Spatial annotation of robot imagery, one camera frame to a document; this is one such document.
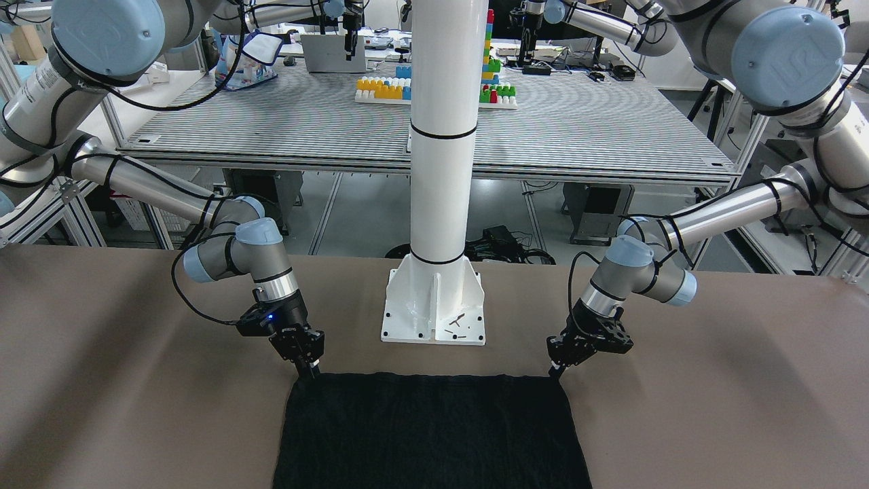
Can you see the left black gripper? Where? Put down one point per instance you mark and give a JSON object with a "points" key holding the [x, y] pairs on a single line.
{"points": [[581, 326]]}

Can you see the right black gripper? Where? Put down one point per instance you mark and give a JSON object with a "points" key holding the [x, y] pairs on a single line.
{"points": [[293, 316]]}

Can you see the black printed t-shirt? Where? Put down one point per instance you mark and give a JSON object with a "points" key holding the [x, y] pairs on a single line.
{"points": [[394, 431]]}

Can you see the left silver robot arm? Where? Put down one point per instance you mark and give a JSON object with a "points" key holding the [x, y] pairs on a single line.
{"points": [[786, 61]]}

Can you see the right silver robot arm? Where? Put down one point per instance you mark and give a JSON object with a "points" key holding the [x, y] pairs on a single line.
{"points": [[98, 49]]}

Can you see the striped grey workbench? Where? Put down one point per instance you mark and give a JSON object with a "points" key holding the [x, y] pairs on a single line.
{"points": [[443, 161]]}

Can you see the colourful building blocks set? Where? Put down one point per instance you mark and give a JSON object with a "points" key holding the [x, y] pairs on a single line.
{"points": [[451, 62]]}

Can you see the silver laptop on workbench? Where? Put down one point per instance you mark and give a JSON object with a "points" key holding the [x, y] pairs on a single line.
{"points": [[328, 54]]}

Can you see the blue patterned bag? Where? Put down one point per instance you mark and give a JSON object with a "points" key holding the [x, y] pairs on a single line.
{"points": [[252, 65]]}

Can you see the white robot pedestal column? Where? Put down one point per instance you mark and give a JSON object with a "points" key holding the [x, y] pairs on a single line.
{"points": [[435, 296]]}

